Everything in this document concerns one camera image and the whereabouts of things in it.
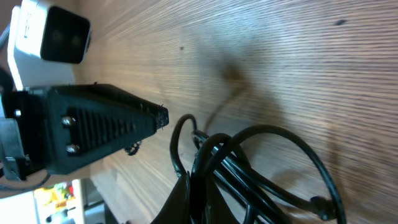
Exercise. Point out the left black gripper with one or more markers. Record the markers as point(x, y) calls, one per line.
point(84, 123)

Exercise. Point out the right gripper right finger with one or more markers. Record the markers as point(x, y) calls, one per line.
point(217, 210)

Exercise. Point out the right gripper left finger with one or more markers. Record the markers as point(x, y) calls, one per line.
point(176, 209)

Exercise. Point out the background office clutter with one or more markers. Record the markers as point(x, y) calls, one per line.
point(76, 201)

